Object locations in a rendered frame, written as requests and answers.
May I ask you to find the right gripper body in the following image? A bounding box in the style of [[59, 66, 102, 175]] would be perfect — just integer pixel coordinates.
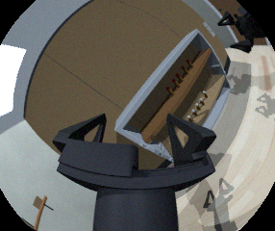
[[234, 14, 254, 51]]

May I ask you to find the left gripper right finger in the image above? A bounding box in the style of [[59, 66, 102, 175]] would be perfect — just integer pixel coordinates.
[[165, 113, 217, 166]]

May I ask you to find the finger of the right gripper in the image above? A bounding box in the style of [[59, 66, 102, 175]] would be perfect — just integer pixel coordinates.
[[217, 12, 234, 26], [230, 39, 250, 54]]

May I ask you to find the light blue rectangular rack frame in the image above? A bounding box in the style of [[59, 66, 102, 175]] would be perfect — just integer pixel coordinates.
[[114, 28, 231, 159]]

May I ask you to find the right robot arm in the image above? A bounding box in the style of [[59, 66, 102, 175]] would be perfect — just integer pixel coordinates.
[[237, 5, 267, 39]]

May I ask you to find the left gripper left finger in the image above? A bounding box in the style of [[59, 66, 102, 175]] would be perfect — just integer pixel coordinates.
[[56, 113, 107, 142]]

